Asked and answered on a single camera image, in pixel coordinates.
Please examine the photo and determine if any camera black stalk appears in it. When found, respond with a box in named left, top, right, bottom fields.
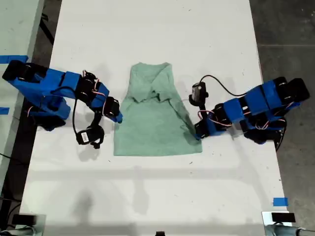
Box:
left=189, top=97, right=210, bottom=118
left=88, top=110, right=106, bottom=150

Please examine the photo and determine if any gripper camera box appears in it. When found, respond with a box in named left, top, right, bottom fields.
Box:
left=75, top=130, right=93, bottom=146
left=190, top=82, right=209, bottom=102

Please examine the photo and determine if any pale green T-shirt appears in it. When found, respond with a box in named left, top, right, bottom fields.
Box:
left=113, top=62, right=203, bottom=157

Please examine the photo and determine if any pale side table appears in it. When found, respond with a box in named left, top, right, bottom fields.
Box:
left=0, top=0, right=45, bottom=190

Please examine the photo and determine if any small black box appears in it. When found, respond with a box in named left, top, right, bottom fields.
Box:
left=11, top=214, right=37, bottom=226
left=271, top=212, right=296, bottom=224

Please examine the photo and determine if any blue tape square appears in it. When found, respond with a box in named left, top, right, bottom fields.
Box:
left=273, top=197, right=288, bottom=207

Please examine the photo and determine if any long blue tape strip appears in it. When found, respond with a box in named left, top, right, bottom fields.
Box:
left=0, top=55, right=30, bottom=64

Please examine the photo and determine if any black stand leg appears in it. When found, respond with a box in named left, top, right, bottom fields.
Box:
left=40, top=13, right=55, bottom=46

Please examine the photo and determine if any black floor box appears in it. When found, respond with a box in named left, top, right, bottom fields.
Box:
left=0, top=198, right=12, bottom=222

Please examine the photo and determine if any pale grey tube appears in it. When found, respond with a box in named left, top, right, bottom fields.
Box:
left=0, top=226, right=32, bottom=236
left=267, top=224, right=315, bottom=236

